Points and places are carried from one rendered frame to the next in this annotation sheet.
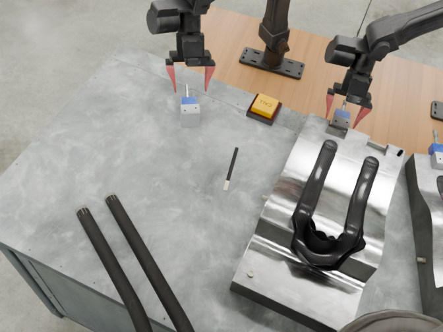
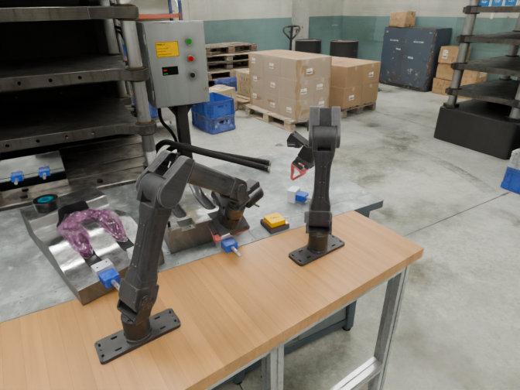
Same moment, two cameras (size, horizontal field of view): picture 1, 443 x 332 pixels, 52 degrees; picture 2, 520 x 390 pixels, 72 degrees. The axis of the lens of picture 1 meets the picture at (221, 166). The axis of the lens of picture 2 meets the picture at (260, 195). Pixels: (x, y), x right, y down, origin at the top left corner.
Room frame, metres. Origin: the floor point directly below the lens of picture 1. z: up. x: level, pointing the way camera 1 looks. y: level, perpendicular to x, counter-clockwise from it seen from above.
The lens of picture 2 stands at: (1.63, -0.92, 1.52)
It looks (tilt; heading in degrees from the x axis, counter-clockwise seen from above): 28 degrees down; 135
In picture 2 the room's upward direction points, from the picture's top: 1 degrees counter-clockwise
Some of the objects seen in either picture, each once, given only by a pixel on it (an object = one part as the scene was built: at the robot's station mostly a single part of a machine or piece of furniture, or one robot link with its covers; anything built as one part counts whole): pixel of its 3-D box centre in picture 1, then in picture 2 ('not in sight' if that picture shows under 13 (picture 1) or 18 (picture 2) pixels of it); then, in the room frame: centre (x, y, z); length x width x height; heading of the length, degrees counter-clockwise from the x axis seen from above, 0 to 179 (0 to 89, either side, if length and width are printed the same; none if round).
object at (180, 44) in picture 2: not in sight; (186, 159); (-0.07, 0.16, 0.74); 0.31 x 0.22 x 1.47; 72
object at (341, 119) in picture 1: (341, 115); (230, 246); (0.87, -0.32, 0.83); 0.13 x 0.05 x 0.05; 168
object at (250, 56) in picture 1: (273, 54); (317, 241); (1.07, -0.11, 0.84); 0.20 x 0.07 x 0.08; 79
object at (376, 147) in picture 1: (374, 149); (186, 227); (0.73, -0.38, 0.87); 0.05 x 0.05 x 0.04; 72
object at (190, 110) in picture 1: (188, 102); (303, 196); (0.84, 0.12, 0.83); 0.13 x 0.05 x 0.05; 14
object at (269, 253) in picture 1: (325, 210); (184, 196); (0.54, -0.26, 0.87); 0.50 x 0.26 x 0.14; 162
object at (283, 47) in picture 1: (275, 39); (317, 222); (1.07, -0.10, 0.90); 0.09 x 0.06 x 0.06; 38
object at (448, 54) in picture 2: not in sight; (460, 72); (-0.52, 6.40, 0.42); 0.86 x 0.33 x 0.83; 164
